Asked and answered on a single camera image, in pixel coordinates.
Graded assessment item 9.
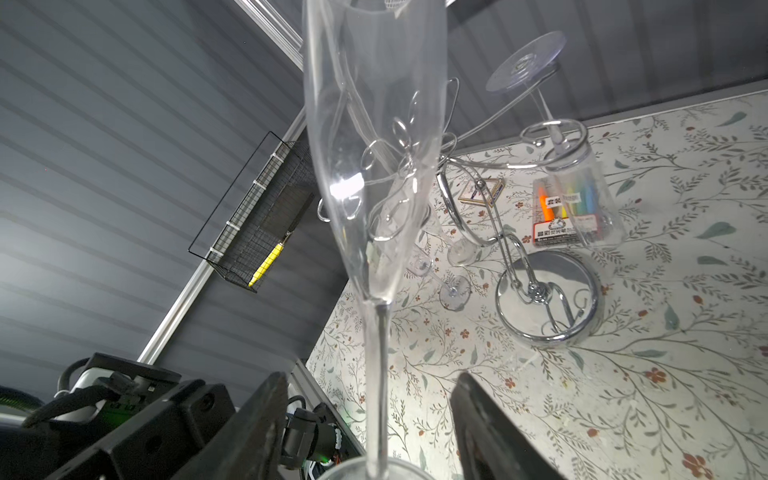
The colourful small packet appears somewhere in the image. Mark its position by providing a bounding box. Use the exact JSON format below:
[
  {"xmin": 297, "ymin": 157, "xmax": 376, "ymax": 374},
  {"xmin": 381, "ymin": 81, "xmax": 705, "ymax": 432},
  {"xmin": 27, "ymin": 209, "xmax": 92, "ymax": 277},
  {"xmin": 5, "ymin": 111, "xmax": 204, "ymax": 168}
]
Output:
[{"xmin": 532, "ymin": 177, "xmax": 608, "ymax": 248}]

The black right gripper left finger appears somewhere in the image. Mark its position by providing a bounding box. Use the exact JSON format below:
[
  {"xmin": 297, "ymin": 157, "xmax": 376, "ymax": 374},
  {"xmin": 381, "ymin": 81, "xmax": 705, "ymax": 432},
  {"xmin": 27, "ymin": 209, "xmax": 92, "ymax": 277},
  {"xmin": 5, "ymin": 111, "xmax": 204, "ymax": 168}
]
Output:
[{"xmin": 174, "ymin": 372, "xmax": 288, "ymax": 479}]

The yellow black striped item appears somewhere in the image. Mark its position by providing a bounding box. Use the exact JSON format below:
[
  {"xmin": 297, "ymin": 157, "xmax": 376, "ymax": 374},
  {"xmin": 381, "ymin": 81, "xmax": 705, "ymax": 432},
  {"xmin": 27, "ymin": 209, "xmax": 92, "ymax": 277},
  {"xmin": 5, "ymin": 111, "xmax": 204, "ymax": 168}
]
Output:
[{"xmin": 248, "ymin": 240, "xmax": 286, "ymax": 288}]

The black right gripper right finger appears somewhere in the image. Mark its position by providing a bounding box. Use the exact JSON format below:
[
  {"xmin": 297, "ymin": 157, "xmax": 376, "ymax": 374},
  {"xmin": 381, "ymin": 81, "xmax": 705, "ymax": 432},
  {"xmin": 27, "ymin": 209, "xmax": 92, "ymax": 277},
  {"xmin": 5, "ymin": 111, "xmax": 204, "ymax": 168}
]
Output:
[{"xmin": 450, "ymin": 372, "xmax": 562, "ymax": 480}]

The clear champagne flute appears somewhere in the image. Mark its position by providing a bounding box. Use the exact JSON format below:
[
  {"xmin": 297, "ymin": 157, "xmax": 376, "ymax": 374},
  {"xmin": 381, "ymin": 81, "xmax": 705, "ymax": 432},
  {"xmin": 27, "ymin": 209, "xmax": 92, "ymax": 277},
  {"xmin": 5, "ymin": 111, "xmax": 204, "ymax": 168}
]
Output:
[
  {"xmin": 407, "ymin": 239, "xmax": 434, "ymax": 277},
  {"xmin": 439, "ymin": 275, "xmax": 471, "ymax": 312}
]

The black wire mesh basket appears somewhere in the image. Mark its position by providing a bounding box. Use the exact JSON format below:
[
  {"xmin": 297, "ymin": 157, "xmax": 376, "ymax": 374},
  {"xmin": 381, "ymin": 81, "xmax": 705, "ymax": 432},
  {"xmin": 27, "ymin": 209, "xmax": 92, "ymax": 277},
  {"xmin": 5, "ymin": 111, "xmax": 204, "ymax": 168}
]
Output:
[{"xmin": 188, "ymin": 131, "xmax": 319, "ymax": 292}]

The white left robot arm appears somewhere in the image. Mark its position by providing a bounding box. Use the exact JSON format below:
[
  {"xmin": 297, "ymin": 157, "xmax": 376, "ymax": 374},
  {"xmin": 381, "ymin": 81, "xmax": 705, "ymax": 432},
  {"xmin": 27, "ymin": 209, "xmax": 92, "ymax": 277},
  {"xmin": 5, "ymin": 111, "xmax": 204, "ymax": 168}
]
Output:
[{"xmin": 1, "ymin": 353, "xmax": 363, "ymax": 479}]

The silver wine glass rack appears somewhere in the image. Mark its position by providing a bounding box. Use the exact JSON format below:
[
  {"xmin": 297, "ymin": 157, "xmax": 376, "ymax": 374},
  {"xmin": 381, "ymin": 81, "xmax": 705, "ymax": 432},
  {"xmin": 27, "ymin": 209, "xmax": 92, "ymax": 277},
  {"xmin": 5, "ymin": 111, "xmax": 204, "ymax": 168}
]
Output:
[{"xmin": 316, "ymin": 77, "xmax": 604, "ymax": 349}]

